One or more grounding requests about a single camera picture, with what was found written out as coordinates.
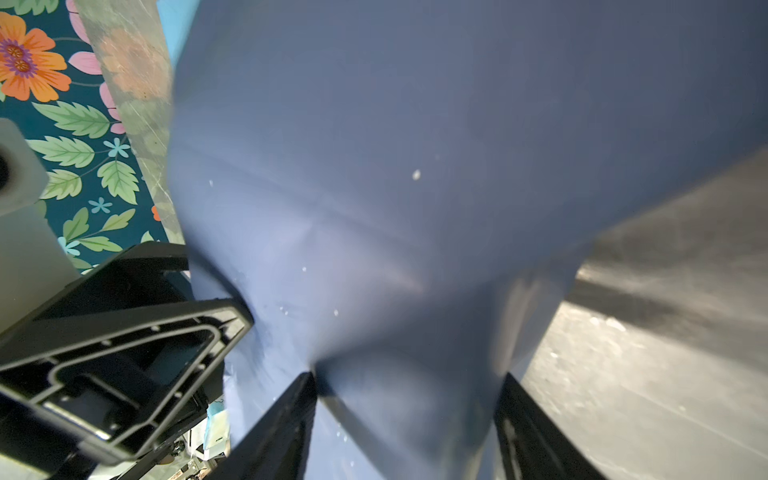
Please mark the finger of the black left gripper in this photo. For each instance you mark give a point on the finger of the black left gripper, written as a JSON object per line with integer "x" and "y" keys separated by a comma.
{"x": 115, "y": 381}

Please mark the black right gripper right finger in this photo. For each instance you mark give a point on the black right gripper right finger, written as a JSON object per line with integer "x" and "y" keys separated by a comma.
{"x": 531, "y": 445}

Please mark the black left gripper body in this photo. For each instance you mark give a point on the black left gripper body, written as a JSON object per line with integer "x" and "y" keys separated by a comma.
{"x": 97, "y": 304}

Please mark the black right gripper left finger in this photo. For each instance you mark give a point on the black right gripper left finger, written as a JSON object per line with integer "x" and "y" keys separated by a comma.
{"x": 277, "y": 447}

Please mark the aluminium floor edge rail left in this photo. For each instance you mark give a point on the aluminium floor edge rail left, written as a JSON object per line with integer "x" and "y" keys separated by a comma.
{"x": 130, "y": 45}

